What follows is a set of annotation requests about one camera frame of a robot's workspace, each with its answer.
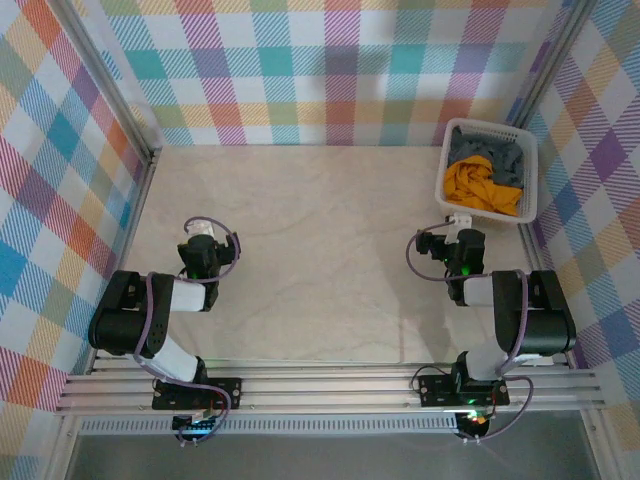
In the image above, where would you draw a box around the yellow t-shirt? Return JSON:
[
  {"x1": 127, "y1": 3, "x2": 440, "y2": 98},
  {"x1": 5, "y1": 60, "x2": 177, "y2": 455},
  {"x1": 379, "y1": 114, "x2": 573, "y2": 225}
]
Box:
[{"x1": 443, "y1": 154, "x2": 525, "y2": 218}]

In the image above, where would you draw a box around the grey t-shirt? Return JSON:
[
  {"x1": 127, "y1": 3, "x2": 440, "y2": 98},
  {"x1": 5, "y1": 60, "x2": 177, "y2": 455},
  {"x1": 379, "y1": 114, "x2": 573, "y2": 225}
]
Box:
[{"x1": 449, "y1": 126, "x2": 527, "y2": 192}]

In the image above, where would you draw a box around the white plastic lattice basket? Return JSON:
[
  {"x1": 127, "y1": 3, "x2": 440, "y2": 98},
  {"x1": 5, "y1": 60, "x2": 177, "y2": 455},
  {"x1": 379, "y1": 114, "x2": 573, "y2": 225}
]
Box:
[{"x1": 433, "y1": 117, "x2": 541, "y2": 225}]

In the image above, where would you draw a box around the controller circuit board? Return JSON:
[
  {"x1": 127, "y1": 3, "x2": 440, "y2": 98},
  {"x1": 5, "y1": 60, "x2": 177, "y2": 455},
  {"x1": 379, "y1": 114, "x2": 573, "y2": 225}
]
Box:
[
  {"x1": 456, "y1": 408, "x2": 494, "y2": 441},
  {"x1": 171, "y1": 409, "x2": 224, "y2": 446}
]

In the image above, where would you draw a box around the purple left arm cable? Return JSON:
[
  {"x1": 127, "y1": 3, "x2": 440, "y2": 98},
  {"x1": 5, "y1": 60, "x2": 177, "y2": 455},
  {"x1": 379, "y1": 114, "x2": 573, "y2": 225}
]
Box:
[{"x1": 130, "y1": 215, "x2": 243, "y2": 444}]

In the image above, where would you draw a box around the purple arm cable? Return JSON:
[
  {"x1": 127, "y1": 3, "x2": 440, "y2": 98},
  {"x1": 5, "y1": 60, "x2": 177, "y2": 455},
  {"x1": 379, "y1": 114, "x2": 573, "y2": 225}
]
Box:
[
  {"x1": 130, "y1": 215, "x2": 243, "y2": 444},
  {"x1": 406, "y1": 225, "x2": 535, "y2": 442}
]

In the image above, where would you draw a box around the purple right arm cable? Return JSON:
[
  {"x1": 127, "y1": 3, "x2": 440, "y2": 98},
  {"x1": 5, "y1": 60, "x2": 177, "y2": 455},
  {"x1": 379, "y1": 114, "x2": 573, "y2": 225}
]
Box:
[{"x1": 406, "y1": 225, "x2": 535, "y2": 442}]

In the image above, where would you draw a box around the aluminium base rail beam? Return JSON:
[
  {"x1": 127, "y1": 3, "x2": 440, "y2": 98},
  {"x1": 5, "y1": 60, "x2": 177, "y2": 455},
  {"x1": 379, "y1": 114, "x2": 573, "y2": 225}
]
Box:
[{"x1": 53, "y1": 355, "x2": 607, "y2": 417}]

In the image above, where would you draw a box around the slotted white cable duct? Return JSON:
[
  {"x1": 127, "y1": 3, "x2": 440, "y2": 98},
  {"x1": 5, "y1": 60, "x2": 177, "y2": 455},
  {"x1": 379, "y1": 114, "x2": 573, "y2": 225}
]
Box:
[{"x1": 77, "y1": 416, "x2": 462, "y2": 437}]

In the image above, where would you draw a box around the aluminium frame post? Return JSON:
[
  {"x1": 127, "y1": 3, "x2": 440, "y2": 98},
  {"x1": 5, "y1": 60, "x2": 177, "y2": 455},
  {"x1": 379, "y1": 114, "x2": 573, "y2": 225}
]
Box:
[
  {"x1": 505, "y1": 0, "x2": 599, "y2": 132},
  {"x1": 47, "y1": 0, "x2": 165, "y2": 154}
]

